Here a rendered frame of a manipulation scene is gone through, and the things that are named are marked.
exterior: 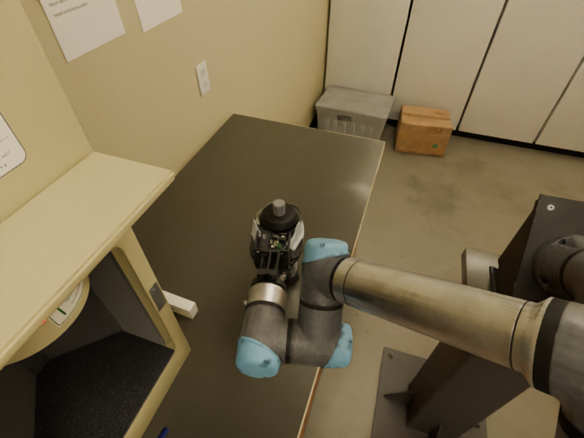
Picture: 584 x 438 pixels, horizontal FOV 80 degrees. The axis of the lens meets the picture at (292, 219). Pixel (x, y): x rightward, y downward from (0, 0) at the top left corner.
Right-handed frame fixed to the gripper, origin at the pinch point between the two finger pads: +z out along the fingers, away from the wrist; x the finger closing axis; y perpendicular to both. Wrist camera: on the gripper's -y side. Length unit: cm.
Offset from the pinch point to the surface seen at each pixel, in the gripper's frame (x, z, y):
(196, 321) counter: 20.0, -15.8, -20.6
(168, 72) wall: 43, 55, 12
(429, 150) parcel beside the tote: -103, 198, -107
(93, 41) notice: 49, 31, 30
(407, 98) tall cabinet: -84, 239, -82
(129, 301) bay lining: 25.1, -25.4, 3.9
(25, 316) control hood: 14, -45, 36
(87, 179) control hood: 16.9, -29.2, 36.2
